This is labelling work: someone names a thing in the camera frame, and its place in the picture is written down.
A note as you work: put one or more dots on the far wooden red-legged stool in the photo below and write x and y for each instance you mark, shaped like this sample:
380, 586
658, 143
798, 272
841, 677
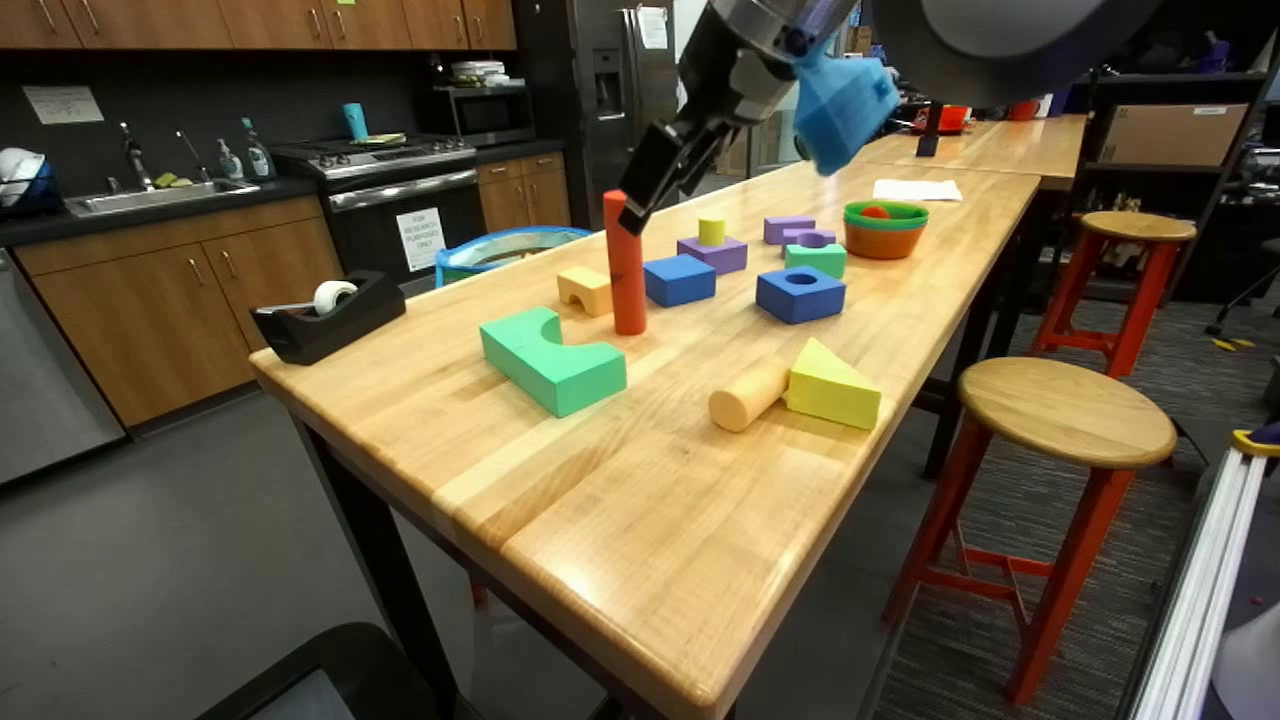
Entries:
1134, 256

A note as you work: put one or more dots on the black oven range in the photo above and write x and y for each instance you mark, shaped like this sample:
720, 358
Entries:
389, 210

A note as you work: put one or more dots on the black refrigerator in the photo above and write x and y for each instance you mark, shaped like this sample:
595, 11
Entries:
603, 75

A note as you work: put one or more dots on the microwave oven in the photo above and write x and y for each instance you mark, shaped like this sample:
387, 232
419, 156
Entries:
479, 113

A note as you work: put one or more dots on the light orange foam cylinder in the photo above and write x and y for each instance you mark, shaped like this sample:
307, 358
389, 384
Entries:
745, 399

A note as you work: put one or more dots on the purple foam arch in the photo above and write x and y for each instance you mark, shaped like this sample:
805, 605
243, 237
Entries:
808, 237

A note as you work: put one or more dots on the small green foam arch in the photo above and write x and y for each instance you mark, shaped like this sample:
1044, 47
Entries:
816, 256

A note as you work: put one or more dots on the yellow-orange small foam arch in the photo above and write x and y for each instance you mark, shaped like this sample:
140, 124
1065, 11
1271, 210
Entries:
584, 291

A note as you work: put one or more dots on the stainless dishwasher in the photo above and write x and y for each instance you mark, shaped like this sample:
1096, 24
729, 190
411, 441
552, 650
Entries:
49, 407

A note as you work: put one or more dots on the purple foam square block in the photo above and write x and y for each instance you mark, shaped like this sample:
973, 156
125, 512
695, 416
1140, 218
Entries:
720, 256

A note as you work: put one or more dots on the tall red-orange foam cylinder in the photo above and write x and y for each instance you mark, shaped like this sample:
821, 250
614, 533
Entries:
626, 266

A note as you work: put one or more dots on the near wooden red-legged stool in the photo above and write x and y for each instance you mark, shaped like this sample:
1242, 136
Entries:
1070, 416

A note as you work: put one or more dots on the large green foam arch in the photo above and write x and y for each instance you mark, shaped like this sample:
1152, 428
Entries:
563, 379

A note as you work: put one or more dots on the kitchen sink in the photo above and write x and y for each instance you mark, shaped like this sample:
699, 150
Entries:
157, 198

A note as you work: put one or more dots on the dark robot gripper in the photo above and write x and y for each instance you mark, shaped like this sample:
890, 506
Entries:
733, 71

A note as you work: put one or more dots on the small yellow foam cylinder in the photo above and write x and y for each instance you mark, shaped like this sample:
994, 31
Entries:
708, 232

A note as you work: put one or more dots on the wooden red-legged stool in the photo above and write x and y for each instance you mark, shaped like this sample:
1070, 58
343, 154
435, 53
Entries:
1134, 256
1070, 416

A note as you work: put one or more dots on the yellow-green foam wedge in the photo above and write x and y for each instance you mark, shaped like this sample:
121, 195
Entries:
829, 391

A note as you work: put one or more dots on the blue solid foam block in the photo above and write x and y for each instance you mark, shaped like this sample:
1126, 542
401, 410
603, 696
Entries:
679, 282

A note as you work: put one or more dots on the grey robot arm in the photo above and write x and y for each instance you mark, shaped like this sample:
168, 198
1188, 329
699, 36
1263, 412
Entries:
836, 53

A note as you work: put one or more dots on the purple foam rectangular block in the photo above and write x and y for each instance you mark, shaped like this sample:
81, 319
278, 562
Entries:
777, 229

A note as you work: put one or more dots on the black tape dispenser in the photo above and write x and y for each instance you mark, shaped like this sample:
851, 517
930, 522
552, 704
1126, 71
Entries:
328, 319

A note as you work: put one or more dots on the blue round basket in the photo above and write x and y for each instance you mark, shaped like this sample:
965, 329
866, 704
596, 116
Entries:
496, 250

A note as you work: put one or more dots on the orange and green bowls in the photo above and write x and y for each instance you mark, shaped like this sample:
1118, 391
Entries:
880, 229

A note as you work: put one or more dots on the wooden base cabinet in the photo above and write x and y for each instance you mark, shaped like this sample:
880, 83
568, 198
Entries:
162, 313

